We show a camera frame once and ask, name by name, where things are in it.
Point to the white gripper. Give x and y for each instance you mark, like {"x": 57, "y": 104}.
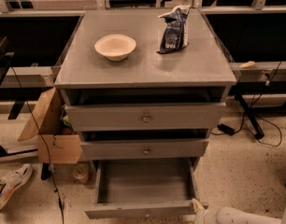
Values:
{"x": 209, "y": 217}

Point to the grey bottom drawer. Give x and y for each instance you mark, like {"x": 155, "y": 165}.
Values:
{"x": 144, "y": 188}

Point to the grey drawer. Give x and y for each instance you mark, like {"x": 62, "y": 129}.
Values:
{"x": 144, "y": 117}
{"x": 144, "y": 149}
{"x": 144, "y": 188}

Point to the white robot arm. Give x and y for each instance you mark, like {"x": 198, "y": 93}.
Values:
{"x": 228, "y": 215}

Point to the grey middle drawer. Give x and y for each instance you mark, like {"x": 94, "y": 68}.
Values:
{"x": 144, "y": 149}

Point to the grey drawer cabinet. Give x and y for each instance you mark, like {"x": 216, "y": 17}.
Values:
{"x": 197, "y": 74}

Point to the grey top drawer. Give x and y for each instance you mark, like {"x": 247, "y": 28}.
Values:
{"x": 144, "y": 117}

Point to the black table leg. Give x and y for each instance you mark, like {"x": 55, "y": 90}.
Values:
{"x": 259, "y": 134}

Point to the plastic cup on floor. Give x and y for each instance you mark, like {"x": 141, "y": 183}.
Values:
{"x": 81, "y": 173}

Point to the small yellow sponge piece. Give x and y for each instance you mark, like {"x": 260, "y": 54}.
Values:
{"x": 247, "y": 64}

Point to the brown cardboard box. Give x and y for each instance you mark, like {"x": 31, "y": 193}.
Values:
{"x": 54, "y": 143}

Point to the blue white chip bag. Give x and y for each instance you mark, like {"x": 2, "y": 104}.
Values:
{"x": 175, "y": 35}

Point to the white sneaker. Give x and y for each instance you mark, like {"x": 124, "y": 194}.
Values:
{"x": 13, "y": 181}

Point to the black power adapter with cable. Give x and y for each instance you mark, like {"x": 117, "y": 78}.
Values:
{"x": 268, "y": 140}

